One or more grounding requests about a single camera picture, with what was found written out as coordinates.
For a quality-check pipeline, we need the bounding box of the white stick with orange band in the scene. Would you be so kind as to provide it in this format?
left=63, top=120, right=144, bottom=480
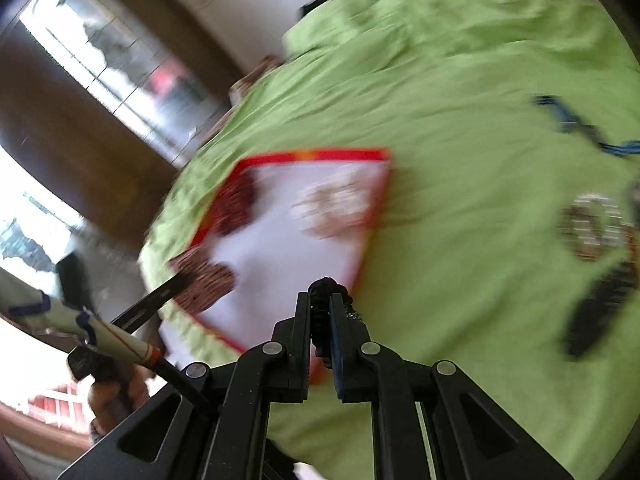
left=0, top=277, right=214, bottom=414

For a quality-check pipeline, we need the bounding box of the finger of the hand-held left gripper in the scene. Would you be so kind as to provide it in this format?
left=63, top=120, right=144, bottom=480
left=109, top=272, right=197, bottom=335

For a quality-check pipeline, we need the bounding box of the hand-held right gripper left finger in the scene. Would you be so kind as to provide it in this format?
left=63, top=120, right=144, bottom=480
left=59, top=291, right=312, bottom=480

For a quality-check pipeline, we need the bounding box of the red tray with white inside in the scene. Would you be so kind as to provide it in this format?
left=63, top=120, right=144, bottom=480
left=167, top=147, right=394, bottom=386

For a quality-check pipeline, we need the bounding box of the white dotted scrunchie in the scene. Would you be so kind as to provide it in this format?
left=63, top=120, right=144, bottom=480
left=330, top=174, right=374, bottom=232
left=292, top=180, right=343, bottom=239

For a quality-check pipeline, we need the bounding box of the green blanket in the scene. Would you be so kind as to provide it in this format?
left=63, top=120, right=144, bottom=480
left=137, top=0, right=640, bottom=480

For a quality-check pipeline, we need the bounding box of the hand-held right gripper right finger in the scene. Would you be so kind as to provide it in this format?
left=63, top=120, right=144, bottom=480
left=328, top=294, right=574, bottom=480

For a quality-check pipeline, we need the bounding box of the brown patterned cloth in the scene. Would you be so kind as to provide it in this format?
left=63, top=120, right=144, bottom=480
left=229, top=54, right=282, bottom=107

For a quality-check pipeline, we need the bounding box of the blue strap wristwatch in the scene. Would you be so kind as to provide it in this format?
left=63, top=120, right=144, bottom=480
left=531, top=93, right=640, bottom=159

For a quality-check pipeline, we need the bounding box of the black beaded bracelet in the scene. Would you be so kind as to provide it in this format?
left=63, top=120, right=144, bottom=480
left=307, top=276, right=359, bottom=367

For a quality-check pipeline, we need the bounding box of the person's left forearm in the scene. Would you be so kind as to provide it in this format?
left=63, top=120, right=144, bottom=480
left=88, top=417, right=119, bottom=448

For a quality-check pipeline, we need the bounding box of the speckled beaded bracelet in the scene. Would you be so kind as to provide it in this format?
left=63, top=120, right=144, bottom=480
left=556, top=204, right=618, bottom=264

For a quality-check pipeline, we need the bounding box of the dark red scrunchie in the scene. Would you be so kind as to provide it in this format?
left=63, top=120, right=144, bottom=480
left=210, top=170, right=262, bottom=239

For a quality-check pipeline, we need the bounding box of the red checkered scrunchie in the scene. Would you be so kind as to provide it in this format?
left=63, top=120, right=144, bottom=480
left=170, top=254, right=237, bottom=314

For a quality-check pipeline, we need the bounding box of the person's left hand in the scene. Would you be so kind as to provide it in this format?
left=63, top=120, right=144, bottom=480
left=87, top=362, right=152, bottom=446

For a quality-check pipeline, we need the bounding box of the glass window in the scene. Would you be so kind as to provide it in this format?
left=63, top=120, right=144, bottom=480
left=0, top=146, right=87, bottom=281
left=19, top=0, right=227, bottom=169

